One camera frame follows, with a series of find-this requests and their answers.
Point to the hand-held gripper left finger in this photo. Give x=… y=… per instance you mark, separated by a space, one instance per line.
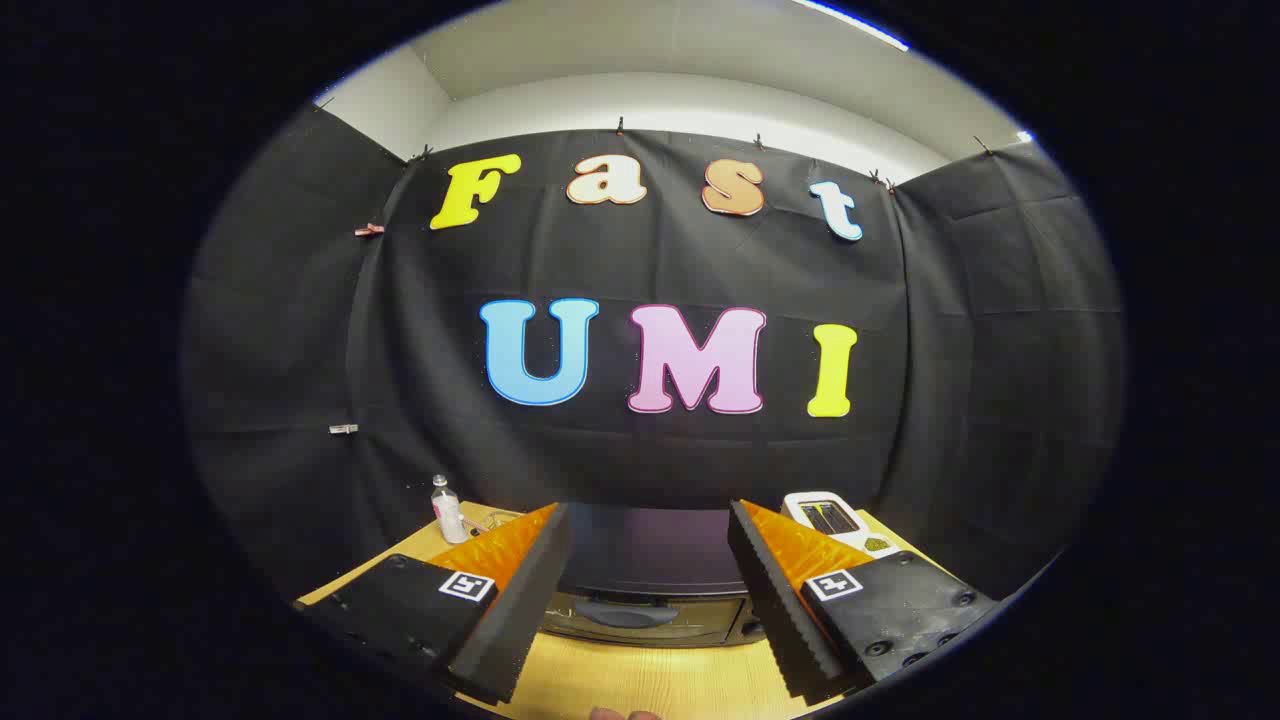
x=520 y=610

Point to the pink cloth clip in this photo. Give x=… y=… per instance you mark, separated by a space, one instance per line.
x=368 y=230

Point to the cream white toaster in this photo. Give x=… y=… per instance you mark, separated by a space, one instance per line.
x=797 y=503

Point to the black backdrop cloth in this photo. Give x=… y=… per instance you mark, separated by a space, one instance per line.
x=700 y=260

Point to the small white bottle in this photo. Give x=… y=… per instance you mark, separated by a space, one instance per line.
x=448 y=515

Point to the black toaster oven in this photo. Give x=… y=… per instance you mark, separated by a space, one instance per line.
x=650 y=550

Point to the white divided snack dish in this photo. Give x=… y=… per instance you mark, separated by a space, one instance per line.
x=878 y=545

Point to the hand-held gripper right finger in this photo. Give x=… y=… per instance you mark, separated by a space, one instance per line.
x=780 y=610

